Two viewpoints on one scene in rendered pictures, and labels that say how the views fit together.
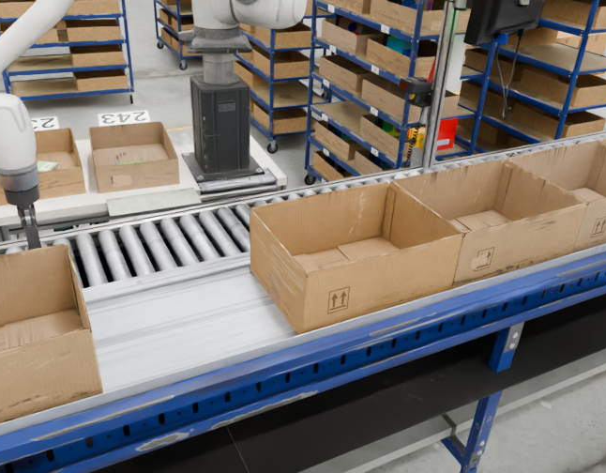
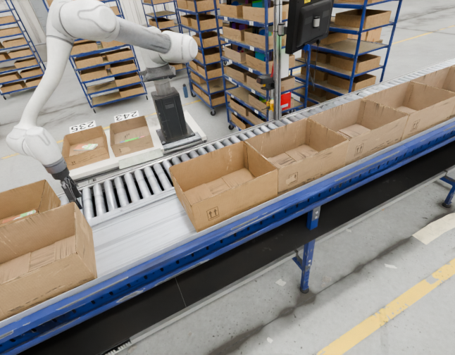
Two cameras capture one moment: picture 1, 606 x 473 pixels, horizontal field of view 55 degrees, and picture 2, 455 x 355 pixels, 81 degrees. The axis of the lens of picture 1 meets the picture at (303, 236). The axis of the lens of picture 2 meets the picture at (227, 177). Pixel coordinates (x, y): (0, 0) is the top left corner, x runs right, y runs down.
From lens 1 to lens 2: 0.33 m
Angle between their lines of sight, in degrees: 9
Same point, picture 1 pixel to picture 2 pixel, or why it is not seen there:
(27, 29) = (42, 91)
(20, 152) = (50, 155)
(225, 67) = (165, 85)
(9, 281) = (50, 222)
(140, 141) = (136, 126)
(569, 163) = (345, 113)
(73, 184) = (102, 155)
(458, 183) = (282, 134)
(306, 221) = (201, 167)
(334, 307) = (211, 217)
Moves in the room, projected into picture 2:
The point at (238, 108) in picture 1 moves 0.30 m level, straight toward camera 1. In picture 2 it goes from (175, 105) to (173, 125)
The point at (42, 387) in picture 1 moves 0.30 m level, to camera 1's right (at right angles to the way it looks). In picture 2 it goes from (60, 282) to (146, 278)
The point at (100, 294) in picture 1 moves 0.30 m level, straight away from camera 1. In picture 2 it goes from (102, 219) to (101, 182)
